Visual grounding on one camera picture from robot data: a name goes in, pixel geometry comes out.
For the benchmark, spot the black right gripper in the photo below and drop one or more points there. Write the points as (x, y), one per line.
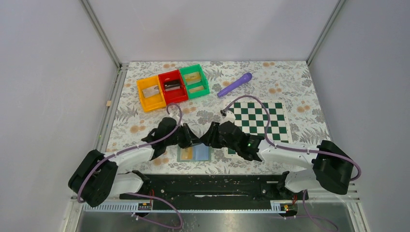
(210, 137)

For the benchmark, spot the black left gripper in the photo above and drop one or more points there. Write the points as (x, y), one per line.
(190, 138)

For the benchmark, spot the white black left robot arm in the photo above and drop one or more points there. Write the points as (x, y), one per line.
(100, 176)

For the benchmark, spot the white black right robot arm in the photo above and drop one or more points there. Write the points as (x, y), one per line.
(325, 165)

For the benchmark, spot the silver card stack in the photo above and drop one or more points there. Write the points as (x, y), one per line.
(150, 91)

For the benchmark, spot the gold card stack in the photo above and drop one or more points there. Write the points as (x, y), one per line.
(192, 78)

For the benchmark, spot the floral patterned tablecloth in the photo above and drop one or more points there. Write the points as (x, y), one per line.
(286, 81)

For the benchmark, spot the green white chessboard mat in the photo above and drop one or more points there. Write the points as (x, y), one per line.
(251, 117)

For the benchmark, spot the red plastic bin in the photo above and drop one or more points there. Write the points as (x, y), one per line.
(174, 96)

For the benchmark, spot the green plastic bin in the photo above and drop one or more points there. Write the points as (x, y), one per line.
(204, 81)

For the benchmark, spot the yellow plastic bin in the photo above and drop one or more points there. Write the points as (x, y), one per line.
(153, 103)

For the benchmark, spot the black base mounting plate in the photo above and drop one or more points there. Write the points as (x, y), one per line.
(218, 192)

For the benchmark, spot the purple plastic tube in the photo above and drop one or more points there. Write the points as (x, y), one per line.
(245, 78)

